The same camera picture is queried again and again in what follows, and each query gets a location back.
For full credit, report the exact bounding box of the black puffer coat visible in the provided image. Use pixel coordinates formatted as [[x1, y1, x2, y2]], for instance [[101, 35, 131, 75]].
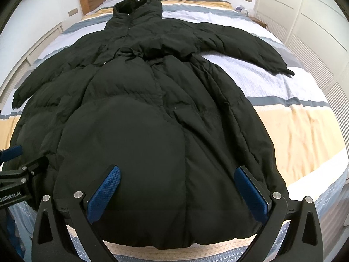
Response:
[[4, 0, 291, 250]]

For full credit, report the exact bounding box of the wooden nightstand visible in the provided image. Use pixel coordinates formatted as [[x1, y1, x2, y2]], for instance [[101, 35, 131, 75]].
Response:
[[249, 17, 267, 28]]

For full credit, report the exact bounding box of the left wall switch plate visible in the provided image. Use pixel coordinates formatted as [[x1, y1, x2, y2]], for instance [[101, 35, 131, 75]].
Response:
[[68, 8, 78, 17]]

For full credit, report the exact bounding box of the white low cabinet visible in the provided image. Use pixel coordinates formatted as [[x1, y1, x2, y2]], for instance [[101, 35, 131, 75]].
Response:
[[1, 23, 63, 111]]

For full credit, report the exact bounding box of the white wardrobe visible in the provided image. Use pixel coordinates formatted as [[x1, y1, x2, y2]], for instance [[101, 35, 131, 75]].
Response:
[[254, 0, 349, 153]]

